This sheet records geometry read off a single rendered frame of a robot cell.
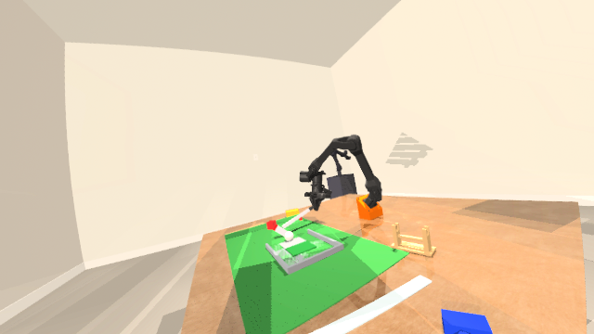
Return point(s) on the green flat mat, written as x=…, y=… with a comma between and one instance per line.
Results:
x=274, y=302

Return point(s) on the white flat strip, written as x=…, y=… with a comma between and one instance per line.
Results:
x=368, y=312

